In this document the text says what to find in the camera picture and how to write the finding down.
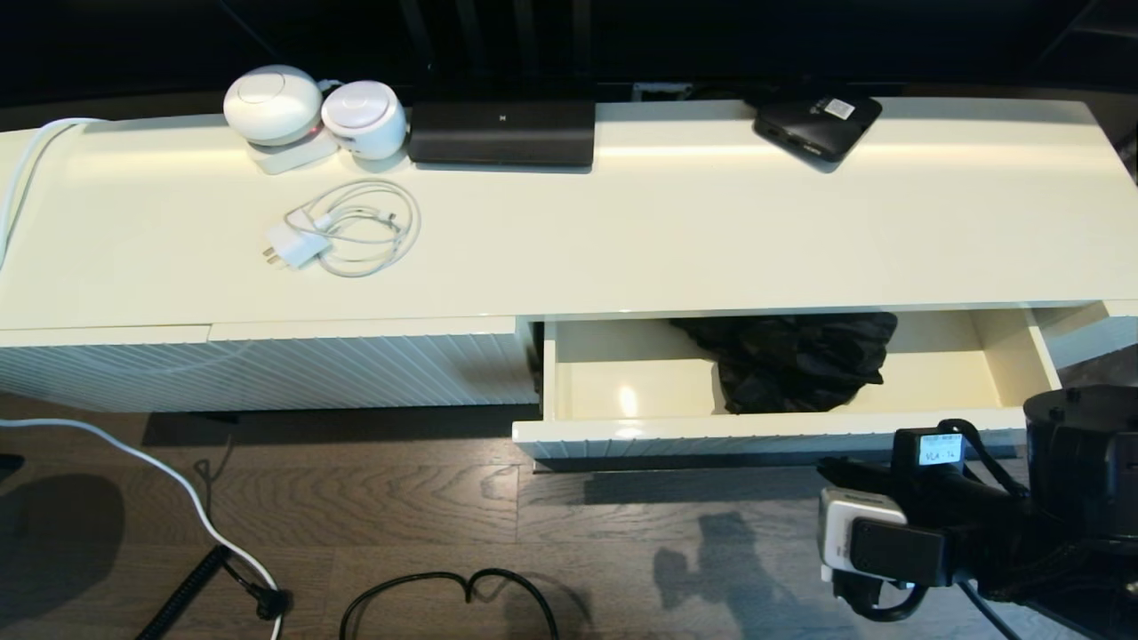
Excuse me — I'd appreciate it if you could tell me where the black folding umbrella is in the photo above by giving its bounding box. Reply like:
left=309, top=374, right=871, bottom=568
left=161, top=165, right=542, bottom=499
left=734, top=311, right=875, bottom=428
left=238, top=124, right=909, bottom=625
left=668, top=310, right=900, bottom=417

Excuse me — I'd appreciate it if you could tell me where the white fluted drawer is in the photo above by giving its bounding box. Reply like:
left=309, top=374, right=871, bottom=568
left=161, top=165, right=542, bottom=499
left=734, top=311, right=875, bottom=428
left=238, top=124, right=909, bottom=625
left=511, top=306, right=1064, bottom=464

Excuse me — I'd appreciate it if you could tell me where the white ribbed tv cabinet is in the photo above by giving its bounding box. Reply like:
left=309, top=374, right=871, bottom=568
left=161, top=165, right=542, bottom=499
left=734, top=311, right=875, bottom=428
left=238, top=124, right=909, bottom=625
left=0, top=96, right=1138, bottom=415

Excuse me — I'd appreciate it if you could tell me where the white VLA label tag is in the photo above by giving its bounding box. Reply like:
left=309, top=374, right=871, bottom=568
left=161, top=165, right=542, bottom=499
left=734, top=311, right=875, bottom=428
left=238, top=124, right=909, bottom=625
left=917, top=433, right=966, bottom=467

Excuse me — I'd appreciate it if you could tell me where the black set-top box with label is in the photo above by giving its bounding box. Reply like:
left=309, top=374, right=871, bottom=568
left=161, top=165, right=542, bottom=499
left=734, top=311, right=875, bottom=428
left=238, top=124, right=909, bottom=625
left=752, top=92, right=885, bottom=164

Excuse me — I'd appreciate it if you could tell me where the black rectangular router box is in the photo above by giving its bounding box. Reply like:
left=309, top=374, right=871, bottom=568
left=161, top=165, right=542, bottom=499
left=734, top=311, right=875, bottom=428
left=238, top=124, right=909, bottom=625
left=408, top=100, right=597, bottom=169

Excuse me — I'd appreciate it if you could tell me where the black angled power plug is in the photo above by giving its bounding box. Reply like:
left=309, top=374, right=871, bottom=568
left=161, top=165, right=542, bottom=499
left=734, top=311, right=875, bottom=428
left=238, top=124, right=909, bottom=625
left=222, top=556, right=293, bottom=622

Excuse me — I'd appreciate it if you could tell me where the white plug charger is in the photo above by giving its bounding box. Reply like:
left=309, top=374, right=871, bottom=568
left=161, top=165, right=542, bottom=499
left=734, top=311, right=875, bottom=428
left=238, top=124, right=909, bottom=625
left=261, top=222, right=333, bottom=270

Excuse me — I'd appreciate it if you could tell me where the small white round speaker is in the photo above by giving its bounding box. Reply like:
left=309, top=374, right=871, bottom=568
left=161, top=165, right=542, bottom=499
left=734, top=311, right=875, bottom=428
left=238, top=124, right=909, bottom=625
left=320, top=80, right=409, bottom=162

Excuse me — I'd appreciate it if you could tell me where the flat white base box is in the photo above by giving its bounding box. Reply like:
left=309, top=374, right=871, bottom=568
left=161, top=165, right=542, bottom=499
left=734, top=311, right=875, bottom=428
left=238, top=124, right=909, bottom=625
left=246, top=133, right=341, bottom=176

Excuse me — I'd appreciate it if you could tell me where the large white round speaker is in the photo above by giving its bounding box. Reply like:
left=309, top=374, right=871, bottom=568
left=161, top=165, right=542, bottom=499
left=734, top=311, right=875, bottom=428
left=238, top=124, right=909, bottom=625
left=222, top=64, right=325, bottom=148

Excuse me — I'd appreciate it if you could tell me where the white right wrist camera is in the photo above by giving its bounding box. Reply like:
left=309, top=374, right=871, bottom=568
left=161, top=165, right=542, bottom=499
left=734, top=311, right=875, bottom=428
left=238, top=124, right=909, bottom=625
left=817, top=486, right=949, bottom=588

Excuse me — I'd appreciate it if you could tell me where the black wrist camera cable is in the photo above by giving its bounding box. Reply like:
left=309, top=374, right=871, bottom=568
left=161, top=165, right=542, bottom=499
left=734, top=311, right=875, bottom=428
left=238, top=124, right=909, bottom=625
left=833, top=575, right=931, bottom=624

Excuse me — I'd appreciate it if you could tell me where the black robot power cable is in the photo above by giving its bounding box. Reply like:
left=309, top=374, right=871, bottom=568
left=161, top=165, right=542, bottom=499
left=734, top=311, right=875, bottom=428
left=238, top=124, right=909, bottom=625
left=339, top=567, right=562, bottom=640

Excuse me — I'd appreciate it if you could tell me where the coiled white charging cable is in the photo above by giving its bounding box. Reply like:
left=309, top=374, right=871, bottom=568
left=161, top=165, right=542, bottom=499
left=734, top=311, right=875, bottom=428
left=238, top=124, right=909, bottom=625
left=285, top=179, right=423, bottom=279

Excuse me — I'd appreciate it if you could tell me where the thick white power cable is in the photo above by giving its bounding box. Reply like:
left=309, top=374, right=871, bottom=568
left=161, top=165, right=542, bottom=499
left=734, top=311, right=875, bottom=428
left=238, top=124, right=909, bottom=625
left=0, top=416, right=286, bottom=640
left=0, top=116, right=110, bottom=273

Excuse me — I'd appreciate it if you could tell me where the black spiral coiled cable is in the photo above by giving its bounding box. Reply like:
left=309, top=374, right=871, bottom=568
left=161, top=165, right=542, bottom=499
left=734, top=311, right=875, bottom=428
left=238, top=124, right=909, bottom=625
left=135, top=544, right=234, bottom=640

